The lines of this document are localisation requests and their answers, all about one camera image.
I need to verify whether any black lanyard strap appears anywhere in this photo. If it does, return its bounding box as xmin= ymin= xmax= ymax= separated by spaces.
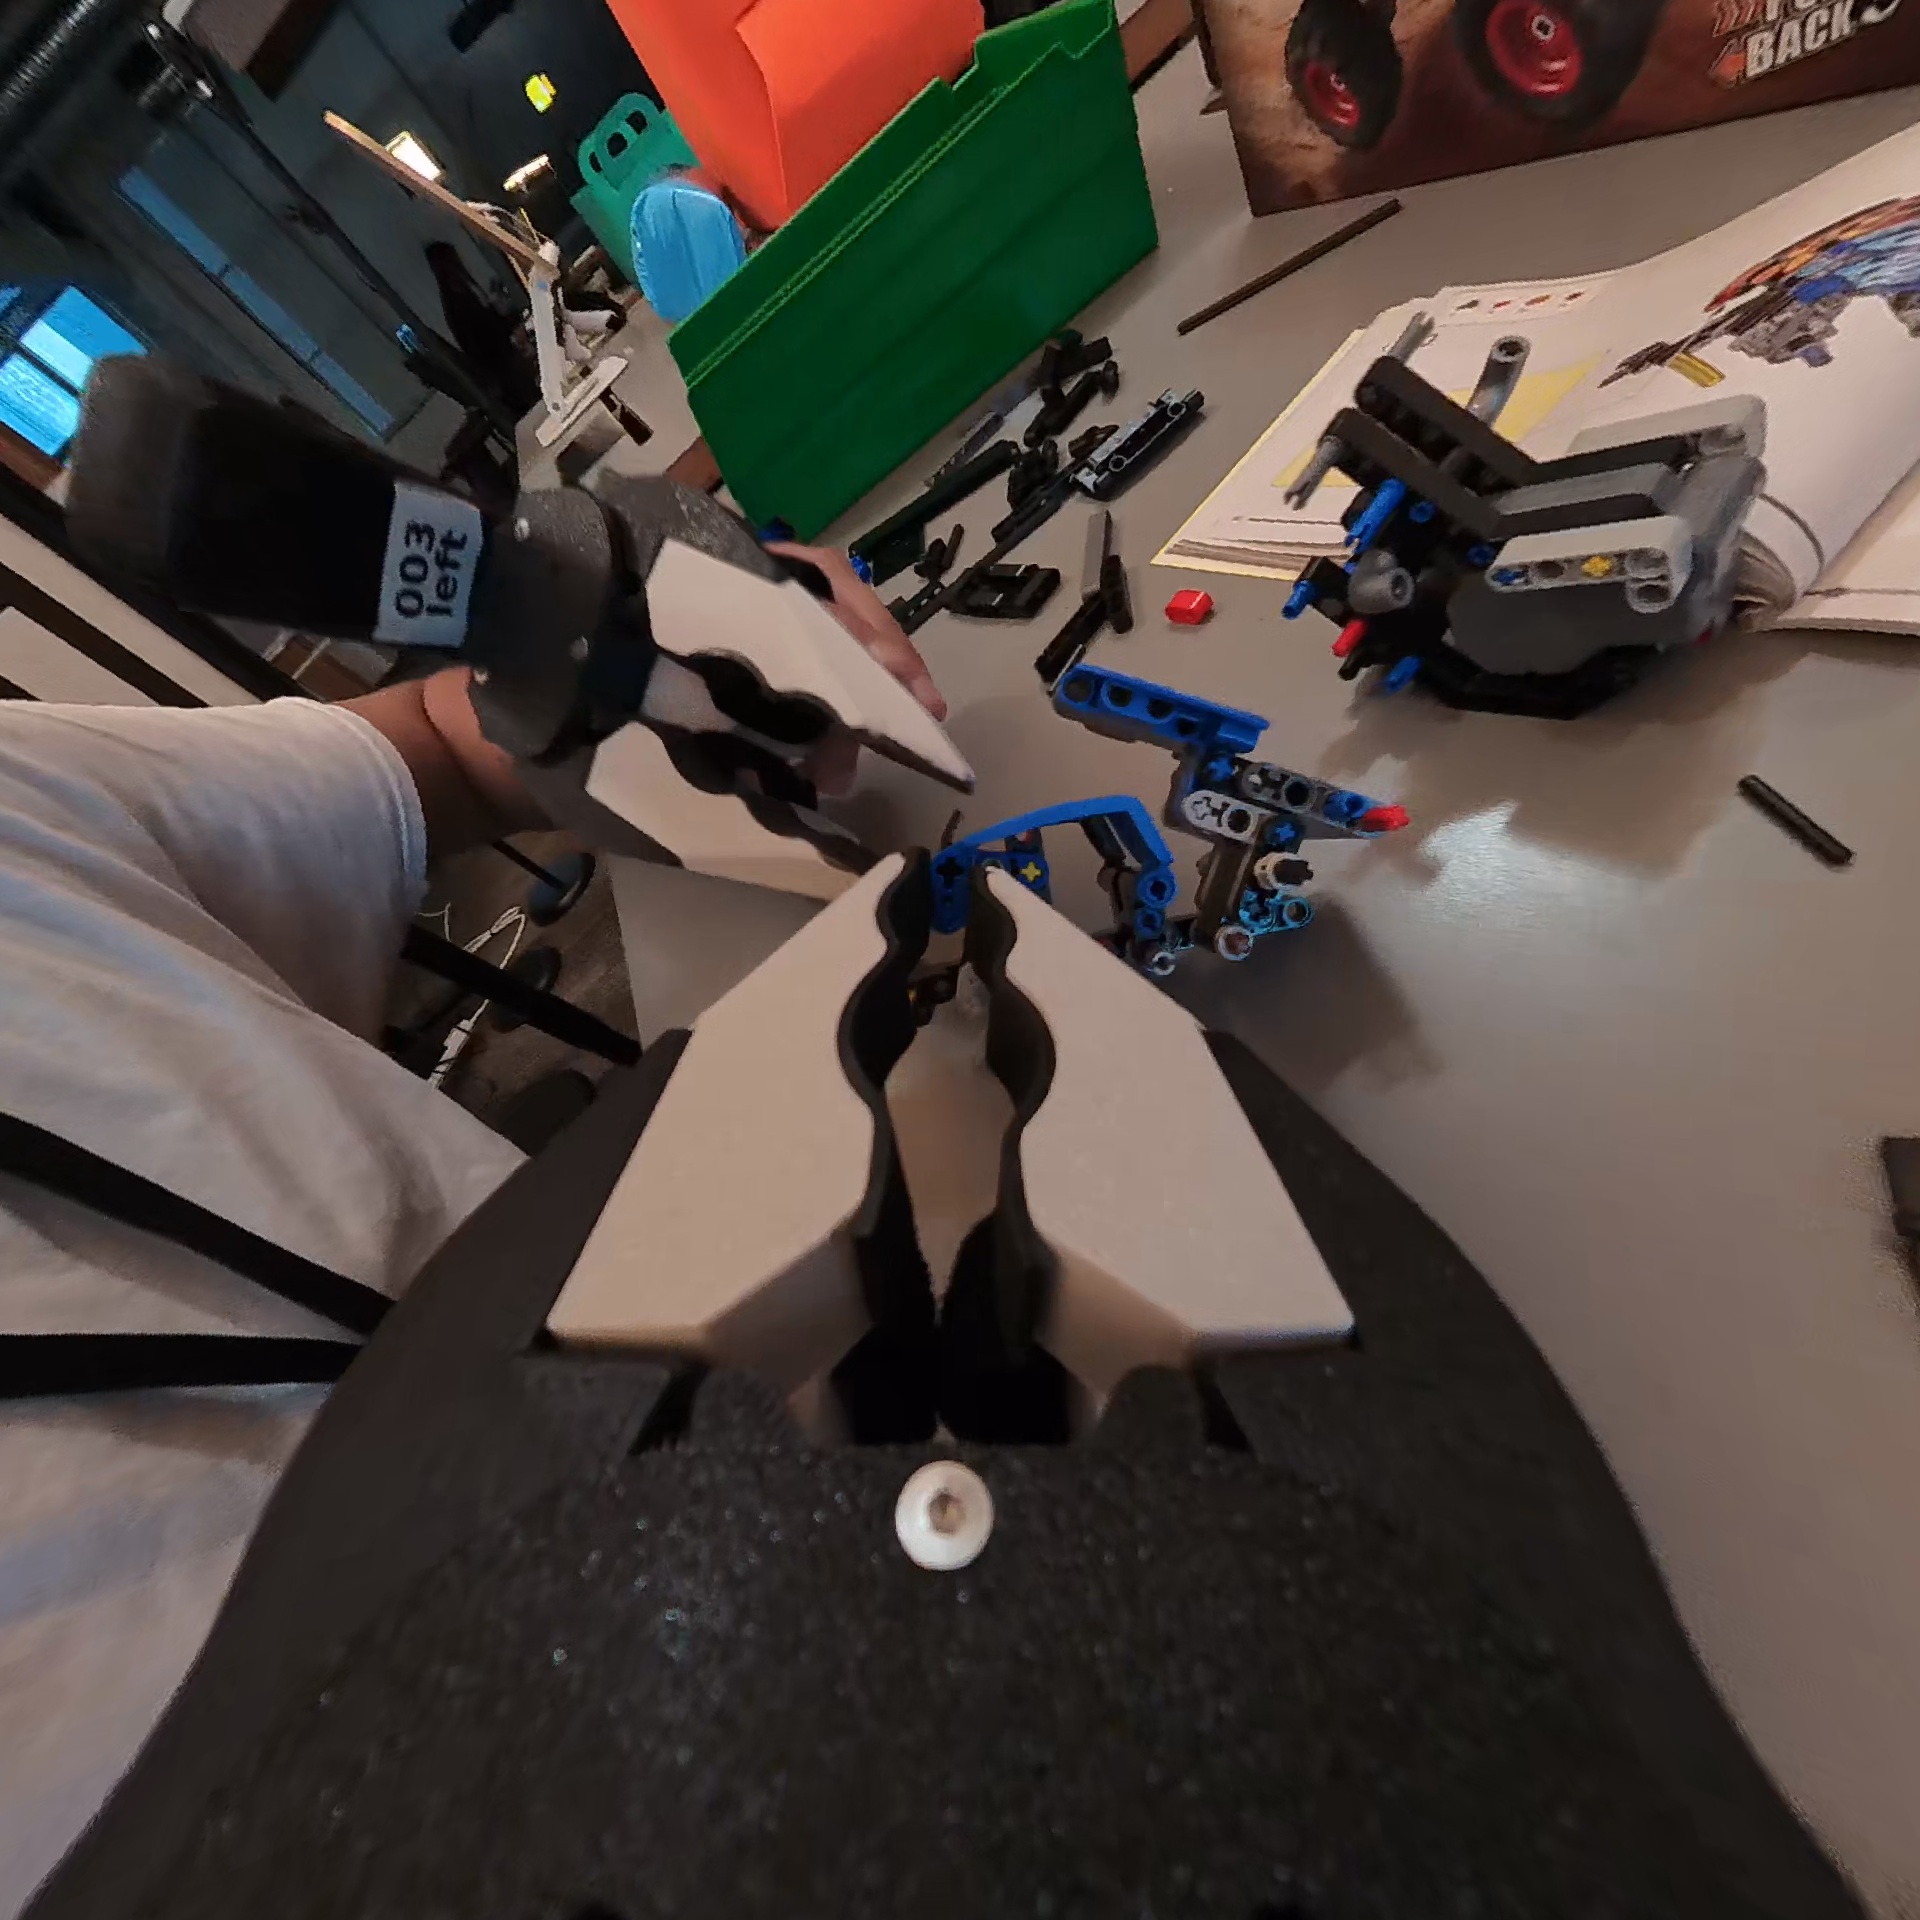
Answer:
xmin=0 ymin=1113 xmax=400 ymax=1404

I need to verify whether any light blue plastic bag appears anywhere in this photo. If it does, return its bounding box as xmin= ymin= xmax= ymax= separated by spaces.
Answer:
xmin=631 ymin=172 xmax=748 ymax=323

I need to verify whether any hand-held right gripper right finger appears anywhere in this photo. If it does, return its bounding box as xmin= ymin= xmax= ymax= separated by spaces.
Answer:
xmin=940 ymin=868 xmax=1358 ymax=1442

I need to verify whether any flame-patterned lego car body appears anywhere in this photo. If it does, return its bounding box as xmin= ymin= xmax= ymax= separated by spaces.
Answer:
xmin=930 ymin=663 xmax=1411 ymax=979

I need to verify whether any printed lego set box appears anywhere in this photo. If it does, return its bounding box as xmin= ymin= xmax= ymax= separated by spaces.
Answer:
xmin=1201 ymin=0 xmax=1920 ymax=218

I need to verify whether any person's left forearm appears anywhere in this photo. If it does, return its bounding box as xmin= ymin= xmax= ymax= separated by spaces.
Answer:
xmin=337 ymin=668 xmax=595 ymax=872

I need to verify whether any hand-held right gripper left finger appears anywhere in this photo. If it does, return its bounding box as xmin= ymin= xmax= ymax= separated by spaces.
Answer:
xmin=544 ymin=848 xmax=943 ymax=1445

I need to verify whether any long black lego axle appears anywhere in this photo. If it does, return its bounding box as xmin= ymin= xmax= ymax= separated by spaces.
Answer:
xmin=1174 ymin=198 xmax=1404 ymax=336

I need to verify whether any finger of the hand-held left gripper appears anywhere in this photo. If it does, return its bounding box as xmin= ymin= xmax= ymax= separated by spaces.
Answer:
xmin=582 ymin=721 xmax=891 ymax=904
xmin=641 ymin=538 xmax=979 ymax=796

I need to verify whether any teal green basket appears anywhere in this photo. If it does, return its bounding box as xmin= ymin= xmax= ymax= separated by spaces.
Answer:
xmin=576 ymin=94 xmax=698 ymax=289

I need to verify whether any short black lego axle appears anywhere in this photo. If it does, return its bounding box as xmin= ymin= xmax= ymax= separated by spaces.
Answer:
xmin=1738 ymin=774 xmax=1856 ymax=871

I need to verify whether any person's left hand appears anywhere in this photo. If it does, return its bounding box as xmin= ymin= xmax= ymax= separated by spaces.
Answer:
xmin=771 ymin=545 xmax=951 ymax=728

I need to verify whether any lego instruction booklet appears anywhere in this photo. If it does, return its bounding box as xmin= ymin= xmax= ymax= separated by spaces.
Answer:
xmin=1152 ymin=196 xmax=1920 ymax=634

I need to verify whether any green plastic bin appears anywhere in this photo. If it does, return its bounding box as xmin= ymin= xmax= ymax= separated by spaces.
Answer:
xmin=669 ymin=0 xmax=1161 ymax=543

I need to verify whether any pile of black lego pieces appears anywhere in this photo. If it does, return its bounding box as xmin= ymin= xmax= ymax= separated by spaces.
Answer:
xmin=847 ymin=331 xmax=1210 ymax=685

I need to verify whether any black lego chassis assembly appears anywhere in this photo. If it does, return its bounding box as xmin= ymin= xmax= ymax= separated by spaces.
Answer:
xmin=1283 ymin=337 xmax=1772 ymax=721

